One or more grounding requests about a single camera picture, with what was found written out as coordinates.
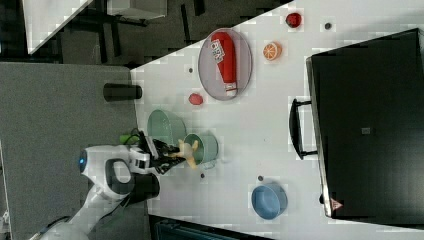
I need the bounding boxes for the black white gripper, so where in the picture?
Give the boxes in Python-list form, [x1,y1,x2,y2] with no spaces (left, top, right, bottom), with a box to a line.
[128,130,185,175]

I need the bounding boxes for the yellow plush peeled banana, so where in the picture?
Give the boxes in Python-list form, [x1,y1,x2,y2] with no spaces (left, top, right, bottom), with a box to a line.
[170,139,199,169]

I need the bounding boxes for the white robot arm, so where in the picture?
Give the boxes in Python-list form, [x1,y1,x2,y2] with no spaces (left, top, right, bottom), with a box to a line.
[28,130,185,240]

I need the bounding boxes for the green mug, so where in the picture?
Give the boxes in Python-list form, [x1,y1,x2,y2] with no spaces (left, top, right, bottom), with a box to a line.
[184,133,219,170]

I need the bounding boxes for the green perforated colander basket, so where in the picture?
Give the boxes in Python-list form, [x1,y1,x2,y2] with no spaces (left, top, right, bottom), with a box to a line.
[147,109,187,146]

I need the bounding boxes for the grey round plate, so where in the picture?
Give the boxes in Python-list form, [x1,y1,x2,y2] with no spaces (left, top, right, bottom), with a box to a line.
[198,28,252,101]

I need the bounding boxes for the blue bowl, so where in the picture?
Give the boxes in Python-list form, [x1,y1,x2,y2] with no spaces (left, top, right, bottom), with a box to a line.
[251,183,288,220]

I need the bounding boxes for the red plush ketchup bottle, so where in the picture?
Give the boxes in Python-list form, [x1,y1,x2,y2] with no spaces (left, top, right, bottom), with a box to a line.
[210,32,237,97]

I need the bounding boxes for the plush orange slice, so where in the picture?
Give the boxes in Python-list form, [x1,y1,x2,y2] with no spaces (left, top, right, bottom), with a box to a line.
[263,42,282,61]

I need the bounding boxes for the red plush strawberry green leaves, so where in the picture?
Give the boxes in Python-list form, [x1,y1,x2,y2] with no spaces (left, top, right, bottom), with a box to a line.
[285,13,302,28]

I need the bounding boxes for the silver black toaster oven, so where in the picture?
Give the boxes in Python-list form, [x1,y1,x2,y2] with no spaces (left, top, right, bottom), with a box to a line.
[305,29,424,229]

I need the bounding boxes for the black cylinder table post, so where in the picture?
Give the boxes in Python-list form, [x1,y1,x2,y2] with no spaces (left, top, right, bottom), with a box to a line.
[103,83,143,102]
[128,173,160,205]

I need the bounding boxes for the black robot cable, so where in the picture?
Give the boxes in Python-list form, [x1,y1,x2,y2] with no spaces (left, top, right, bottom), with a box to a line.
[119,128,148,146]

